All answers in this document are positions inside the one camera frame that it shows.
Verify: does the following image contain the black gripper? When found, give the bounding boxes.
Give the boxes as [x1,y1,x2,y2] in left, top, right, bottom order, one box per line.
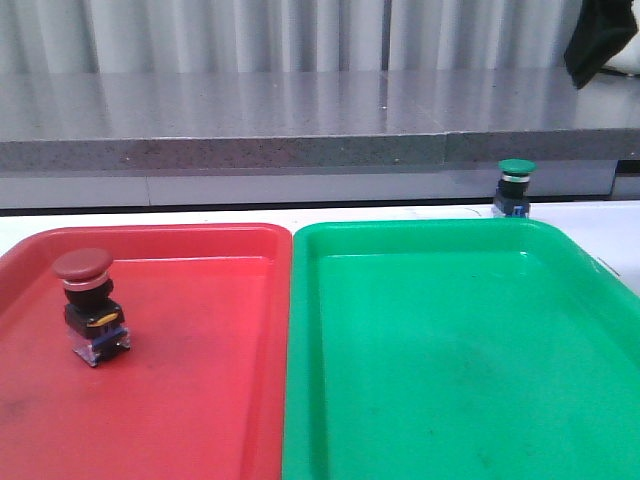
[563,0,639,89]

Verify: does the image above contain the green mushroom push button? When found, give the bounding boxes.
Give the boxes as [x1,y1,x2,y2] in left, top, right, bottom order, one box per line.
[492,158,537,218]

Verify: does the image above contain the red mushroom push button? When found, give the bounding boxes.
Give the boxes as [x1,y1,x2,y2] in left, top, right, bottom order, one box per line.
[52,247,131,368]

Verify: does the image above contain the green plastic tray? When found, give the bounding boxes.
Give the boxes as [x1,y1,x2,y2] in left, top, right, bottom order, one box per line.
[282,219,639,479]

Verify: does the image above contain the red plastic tray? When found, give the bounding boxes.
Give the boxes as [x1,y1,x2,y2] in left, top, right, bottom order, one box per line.
[1,224,291,479]

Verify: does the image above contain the grey stone platform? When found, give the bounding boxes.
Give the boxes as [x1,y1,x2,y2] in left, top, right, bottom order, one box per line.
[1,68,639,176]

